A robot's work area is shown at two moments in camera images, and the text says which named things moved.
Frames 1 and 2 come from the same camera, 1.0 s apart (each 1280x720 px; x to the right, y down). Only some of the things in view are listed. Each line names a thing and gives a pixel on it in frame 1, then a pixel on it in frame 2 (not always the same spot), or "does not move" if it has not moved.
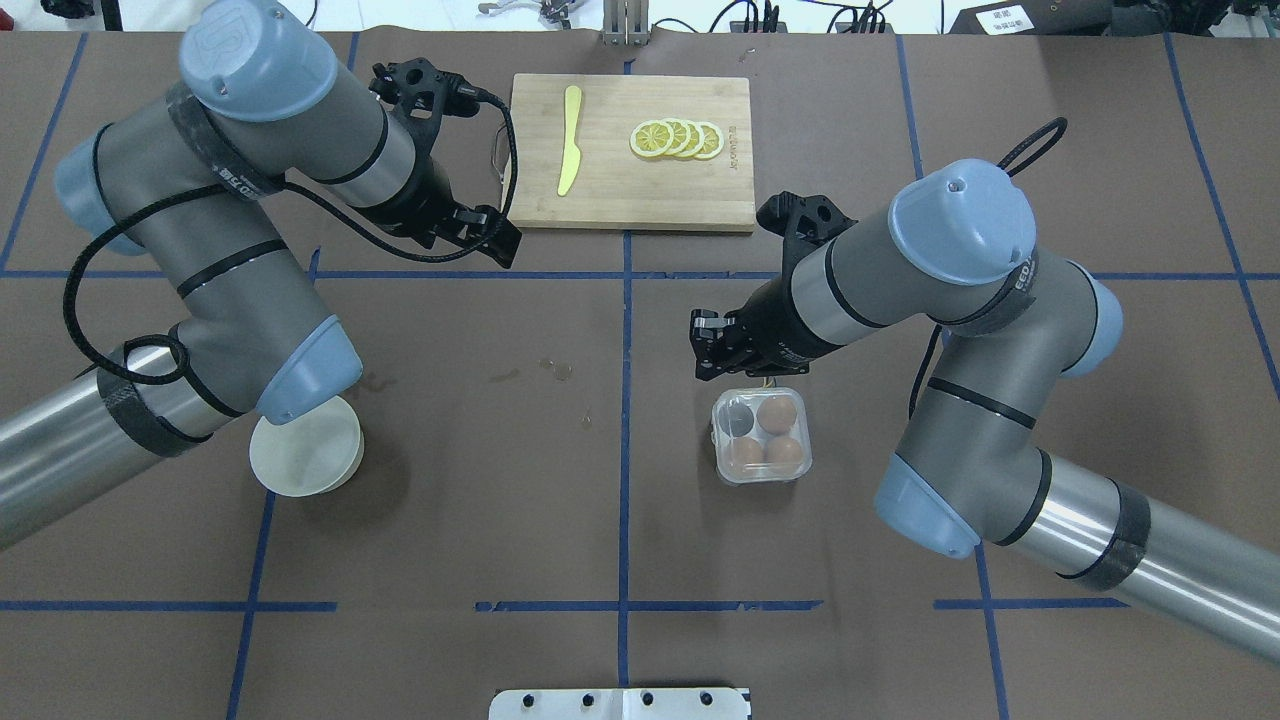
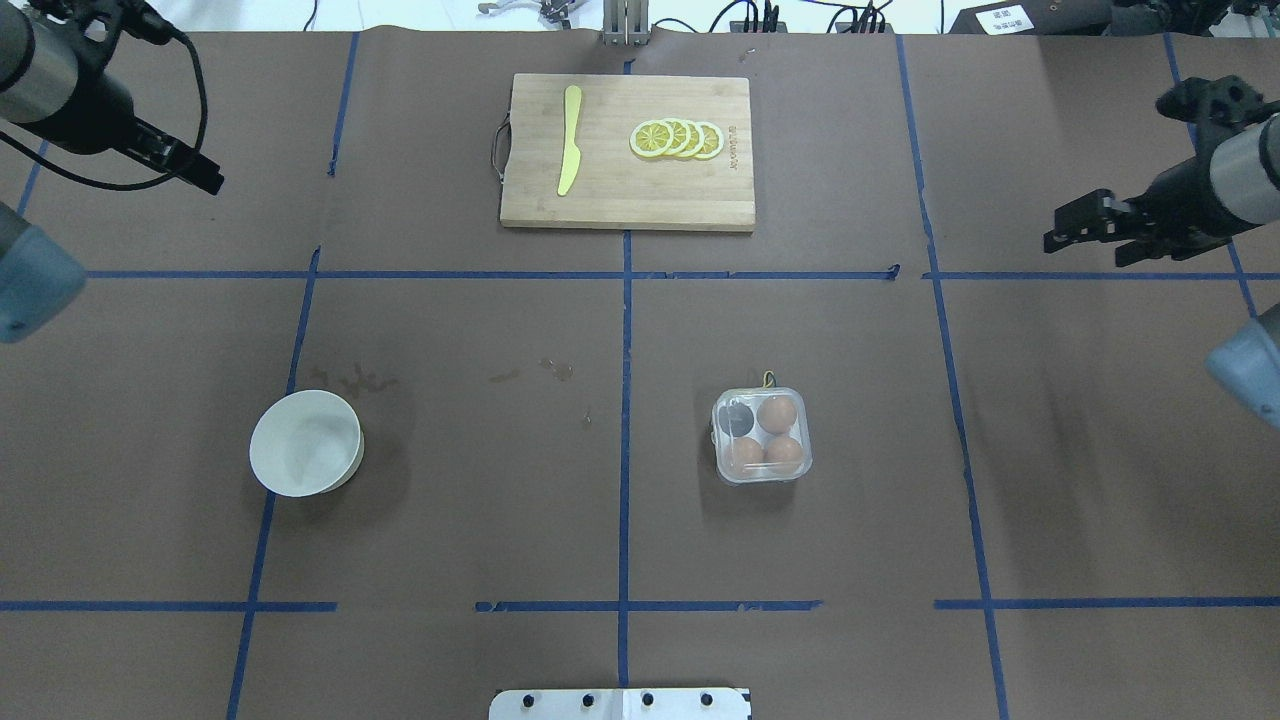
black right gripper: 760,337 → 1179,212
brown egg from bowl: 746,457 does not move
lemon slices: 713,140 does not move
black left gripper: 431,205 → 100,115
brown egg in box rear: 776,414 does not move
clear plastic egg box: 762,435 does not move
